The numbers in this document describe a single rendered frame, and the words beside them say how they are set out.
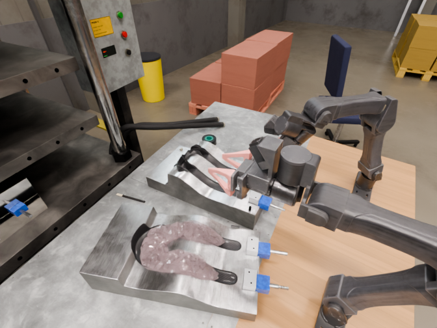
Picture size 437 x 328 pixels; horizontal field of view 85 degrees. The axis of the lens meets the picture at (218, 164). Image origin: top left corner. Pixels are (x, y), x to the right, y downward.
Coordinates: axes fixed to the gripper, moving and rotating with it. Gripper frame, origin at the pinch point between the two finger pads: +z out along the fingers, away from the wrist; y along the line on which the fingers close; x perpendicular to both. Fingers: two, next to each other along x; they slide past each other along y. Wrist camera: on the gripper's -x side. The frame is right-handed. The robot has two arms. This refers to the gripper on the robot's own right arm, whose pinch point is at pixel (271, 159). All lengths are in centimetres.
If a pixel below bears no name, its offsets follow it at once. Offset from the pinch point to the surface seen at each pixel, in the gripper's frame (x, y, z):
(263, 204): 7.6, 12.8, 7.7
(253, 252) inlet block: 11.7, 30.2, 8.3
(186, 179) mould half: -19.8, 16.6, 20.9
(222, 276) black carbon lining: 7.8, 40.6, 13.5
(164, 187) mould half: -25.3, 17.6, 34.1
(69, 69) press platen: -81, 13, 18
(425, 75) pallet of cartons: 167, -449, 11
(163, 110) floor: -115, -161, 182
